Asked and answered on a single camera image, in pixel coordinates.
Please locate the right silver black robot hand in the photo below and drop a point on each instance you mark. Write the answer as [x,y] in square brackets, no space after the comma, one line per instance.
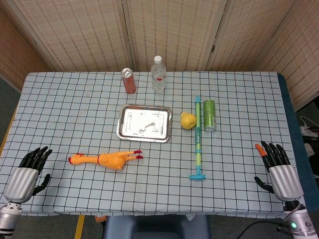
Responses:
[285,181]

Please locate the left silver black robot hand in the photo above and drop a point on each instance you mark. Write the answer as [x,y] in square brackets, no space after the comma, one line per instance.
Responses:
[21,183]

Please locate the orange rubber chicken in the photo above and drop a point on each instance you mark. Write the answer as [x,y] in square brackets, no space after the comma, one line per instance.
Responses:
[109,159]

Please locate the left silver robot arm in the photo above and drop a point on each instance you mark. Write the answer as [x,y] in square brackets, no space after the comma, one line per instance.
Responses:
[8,219]

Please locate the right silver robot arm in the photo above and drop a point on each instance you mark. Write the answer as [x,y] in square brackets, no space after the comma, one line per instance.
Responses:
[297,222]

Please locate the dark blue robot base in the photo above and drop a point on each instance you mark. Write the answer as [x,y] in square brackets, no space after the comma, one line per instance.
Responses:
[157,227]

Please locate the blue green water pump toy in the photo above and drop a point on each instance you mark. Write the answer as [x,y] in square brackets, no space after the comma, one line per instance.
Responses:
[198,139]

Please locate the silver metal tray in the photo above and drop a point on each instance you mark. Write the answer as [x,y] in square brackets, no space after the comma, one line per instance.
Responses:
[144,123]

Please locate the dark blue table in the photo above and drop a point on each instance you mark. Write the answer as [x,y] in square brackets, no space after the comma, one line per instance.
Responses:
[296,124]

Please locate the white black checkered tablecloth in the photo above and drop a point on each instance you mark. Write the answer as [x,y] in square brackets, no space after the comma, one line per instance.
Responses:
[74,112]

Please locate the green drink can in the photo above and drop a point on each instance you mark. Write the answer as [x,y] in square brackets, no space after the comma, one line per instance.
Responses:
[209,115]

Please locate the orange drink can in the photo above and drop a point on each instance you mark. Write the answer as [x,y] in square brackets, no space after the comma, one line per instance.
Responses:
[129,83]

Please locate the metal screen hinge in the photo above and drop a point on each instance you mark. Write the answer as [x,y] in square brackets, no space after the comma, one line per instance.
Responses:
[213,48]

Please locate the clear plastic water bottle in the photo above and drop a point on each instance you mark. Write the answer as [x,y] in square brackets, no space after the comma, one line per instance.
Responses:
[158,77]

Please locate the woven beige folding screen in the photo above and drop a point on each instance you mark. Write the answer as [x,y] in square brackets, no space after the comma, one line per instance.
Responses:
[174,32]

